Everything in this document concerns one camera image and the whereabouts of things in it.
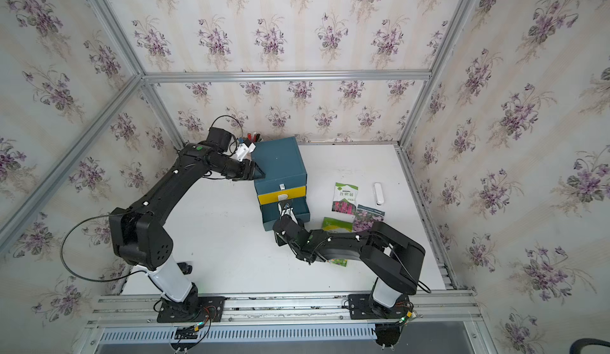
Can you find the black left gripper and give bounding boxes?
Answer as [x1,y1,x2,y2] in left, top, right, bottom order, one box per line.
[212,158,266,184]

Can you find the teal drawer cabinet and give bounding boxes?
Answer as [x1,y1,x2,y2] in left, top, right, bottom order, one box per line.
[251,137,308,195]

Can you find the green colourful seed bag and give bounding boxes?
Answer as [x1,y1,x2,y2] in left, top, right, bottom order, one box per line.
[322,217,354,268]

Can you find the green white seed bag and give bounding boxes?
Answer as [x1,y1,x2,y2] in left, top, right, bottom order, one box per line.
[331,183,359,215]

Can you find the purple flower seed bag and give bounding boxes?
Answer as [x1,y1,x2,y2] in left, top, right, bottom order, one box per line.
[352,205,385,232]

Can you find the yellow drawer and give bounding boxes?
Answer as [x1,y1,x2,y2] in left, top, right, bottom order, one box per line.
[257,186,307,206]

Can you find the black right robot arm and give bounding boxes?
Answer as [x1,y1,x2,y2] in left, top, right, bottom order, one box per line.
[273,216,431,309]

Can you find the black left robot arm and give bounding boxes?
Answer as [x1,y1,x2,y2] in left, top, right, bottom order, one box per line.
[109,140,257,308]

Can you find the red pens in cup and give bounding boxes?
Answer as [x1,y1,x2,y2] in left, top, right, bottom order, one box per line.
[240,133,261,144]

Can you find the white small device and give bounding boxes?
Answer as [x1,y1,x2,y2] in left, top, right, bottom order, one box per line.
[373,183,385,206]

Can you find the black object on table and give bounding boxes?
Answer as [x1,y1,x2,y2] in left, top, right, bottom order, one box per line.
[177,262,193,276]

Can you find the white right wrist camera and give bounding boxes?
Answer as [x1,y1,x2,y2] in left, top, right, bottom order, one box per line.
[278,199,297,222]

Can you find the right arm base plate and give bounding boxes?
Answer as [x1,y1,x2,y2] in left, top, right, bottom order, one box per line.
[342,294,415,321]

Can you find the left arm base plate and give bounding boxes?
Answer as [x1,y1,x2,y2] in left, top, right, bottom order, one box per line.
[154,296,226,323]

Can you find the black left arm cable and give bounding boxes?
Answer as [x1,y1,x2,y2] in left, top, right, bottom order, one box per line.
[59,214,144,284]

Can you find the aluminium mounting rail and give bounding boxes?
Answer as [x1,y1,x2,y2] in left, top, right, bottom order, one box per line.
[85,291,483,328]

